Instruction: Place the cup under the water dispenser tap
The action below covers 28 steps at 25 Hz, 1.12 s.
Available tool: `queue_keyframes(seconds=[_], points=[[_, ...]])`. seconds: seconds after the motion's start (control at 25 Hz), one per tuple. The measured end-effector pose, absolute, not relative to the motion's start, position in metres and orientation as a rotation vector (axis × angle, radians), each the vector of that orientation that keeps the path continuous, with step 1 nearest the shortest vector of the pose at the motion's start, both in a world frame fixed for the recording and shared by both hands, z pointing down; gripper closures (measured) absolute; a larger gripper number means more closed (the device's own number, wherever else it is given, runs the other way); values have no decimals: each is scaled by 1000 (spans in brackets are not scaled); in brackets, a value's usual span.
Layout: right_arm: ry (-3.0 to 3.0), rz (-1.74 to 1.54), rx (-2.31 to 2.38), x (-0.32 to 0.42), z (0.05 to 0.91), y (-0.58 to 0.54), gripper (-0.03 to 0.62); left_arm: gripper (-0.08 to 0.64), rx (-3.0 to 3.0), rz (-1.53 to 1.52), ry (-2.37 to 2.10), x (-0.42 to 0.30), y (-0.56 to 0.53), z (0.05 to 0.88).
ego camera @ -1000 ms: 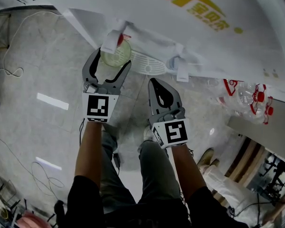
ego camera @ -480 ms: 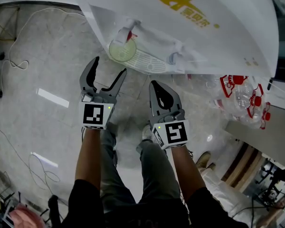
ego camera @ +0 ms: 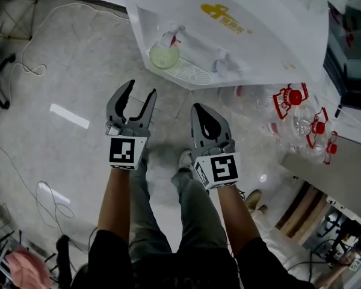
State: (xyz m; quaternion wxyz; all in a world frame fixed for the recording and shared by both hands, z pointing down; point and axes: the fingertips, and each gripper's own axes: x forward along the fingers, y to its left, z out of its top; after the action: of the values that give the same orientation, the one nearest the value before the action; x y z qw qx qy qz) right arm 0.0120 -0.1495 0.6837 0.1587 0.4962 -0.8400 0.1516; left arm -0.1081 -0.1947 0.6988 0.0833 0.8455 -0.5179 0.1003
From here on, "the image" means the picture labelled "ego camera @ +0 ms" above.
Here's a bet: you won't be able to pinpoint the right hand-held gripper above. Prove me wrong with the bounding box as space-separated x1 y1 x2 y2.
191 102 241 190

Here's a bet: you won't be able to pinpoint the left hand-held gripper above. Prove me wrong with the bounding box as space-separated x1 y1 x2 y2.
105 79 158 171

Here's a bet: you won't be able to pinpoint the translucent green cup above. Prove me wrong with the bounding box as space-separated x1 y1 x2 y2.
149 42 181 70

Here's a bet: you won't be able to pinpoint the blue water dispenser tap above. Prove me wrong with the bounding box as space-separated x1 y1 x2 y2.
212 48 240 78

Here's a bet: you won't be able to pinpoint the red water dispenser tap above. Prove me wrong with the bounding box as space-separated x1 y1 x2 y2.
161 25 186 48

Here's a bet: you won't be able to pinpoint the white water dispenser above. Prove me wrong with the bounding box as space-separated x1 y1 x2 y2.
117 0 330 90

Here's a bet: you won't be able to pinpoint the person's left forearm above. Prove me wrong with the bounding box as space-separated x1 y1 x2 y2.
97 164 132 244

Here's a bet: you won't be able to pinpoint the person's right forearm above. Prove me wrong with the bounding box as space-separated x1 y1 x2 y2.
217 184 261 257

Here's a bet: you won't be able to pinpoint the person's white shoe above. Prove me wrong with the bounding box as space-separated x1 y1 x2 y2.
179 149 195 171

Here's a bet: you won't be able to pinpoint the clear bottle with red label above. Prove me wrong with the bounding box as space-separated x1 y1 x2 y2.
218 85 259 108

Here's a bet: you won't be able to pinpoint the white drip tray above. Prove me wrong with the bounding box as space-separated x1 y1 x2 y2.
147 51 213 85

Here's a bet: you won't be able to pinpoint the person's right leg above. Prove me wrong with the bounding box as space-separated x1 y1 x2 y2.
171 169 229 254

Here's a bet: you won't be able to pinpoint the person's leg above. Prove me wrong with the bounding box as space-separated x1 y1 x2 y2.
249 209 292 270
171 169 229 254
128 158 173 263

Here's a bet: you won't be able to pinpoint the clear bottle with red cap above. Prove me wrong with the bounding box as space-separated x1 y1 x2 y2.
290 104 330 153
300 130 339 166
266 82 318 138

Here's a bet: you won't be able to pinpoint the person's left leg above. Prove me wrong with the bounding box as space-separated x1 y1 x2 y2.
128 158 173 263

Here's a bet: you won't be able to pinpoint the wooden boards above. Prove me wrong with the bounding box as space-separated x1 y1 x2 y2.
275 181 330 245

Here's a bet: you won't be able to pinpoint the white counter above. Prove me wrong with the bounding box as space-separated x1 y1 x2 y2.
281 101 361 219

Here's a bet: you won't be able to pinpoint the person's black shirt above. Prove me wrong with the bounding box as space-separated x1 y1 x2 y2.
87 229 316 289

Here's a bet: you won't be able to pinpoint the black cabinet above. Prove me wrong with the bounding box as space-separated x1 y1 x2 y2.
322 1 361 113

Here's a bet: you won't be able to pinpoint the black equipment stand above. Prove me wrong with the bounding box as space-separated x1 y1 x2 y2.
317 209 361 264

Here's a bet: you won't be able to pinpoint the pink cloth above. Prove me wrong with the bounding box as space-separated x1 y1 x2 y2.
4 246 52 289

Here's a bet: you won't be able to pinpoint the white cable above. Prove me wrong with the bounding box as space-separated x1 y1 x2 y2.
7 2 130 102

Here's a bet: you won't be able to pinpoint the thin grey cable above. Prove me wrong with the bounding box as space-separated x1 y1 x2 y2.
0 146 76 243

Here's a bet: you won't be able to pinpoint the black metal frame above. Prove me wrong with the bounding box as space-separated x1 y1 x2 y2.
0 0 39 42

